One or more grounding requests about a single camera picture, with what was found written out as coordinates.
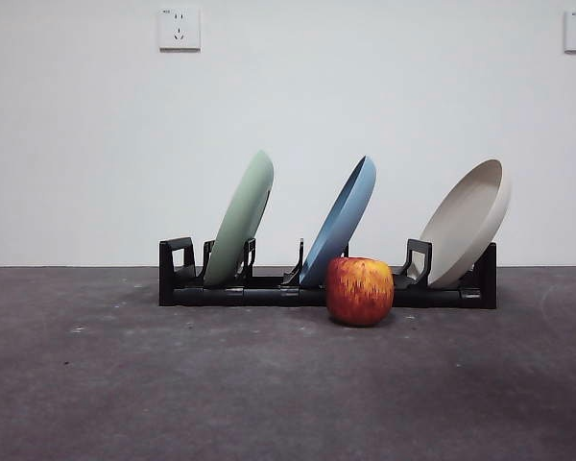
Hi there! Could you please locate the green plate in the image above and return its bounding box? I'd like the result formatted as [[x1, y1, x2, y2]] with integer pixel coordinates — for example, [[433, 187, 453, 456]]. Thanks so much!
[[204, 149, 275, 285]]

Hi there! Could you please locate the red yellow apple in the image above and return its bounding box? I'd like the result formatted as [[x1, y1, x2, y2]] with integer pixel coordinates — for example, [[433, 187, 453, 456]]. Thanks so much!
[[325, 255, 396, 328]]

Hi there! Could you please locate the blue plate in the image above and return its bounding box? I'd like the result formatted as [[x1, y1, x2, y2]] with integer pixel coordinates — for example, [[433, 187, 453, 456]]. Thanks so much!
[[299, 155, 378, 288]]

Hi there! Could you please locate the black plate rack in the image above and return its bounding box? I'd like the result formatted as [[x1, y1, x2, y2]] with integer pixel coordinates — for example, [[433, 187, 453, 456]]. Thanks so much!
[[158, 236, 498, 310]]

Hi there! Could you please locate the beige plate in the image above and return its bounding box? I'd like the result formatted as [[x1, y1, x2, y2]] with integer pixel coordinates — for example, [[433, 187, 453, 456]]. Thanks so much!
[[419, 158, 513, 290]]

